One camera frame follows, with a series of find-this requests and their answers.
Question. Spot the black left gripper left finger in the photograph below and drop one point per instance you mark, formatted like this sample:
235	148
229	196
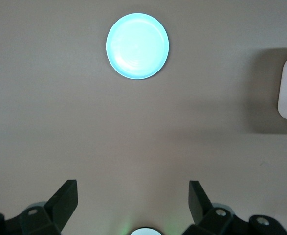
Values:
57	210

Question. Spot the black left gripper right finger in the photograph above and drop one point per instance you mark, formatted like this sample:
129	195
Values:
202	213

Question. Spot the brown table mat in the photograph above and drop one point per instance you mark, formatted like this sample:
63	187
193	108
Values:
84	137

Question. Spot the light blue round plate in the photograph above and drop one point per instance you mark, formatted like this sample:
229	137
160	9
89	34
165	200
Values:
137	46

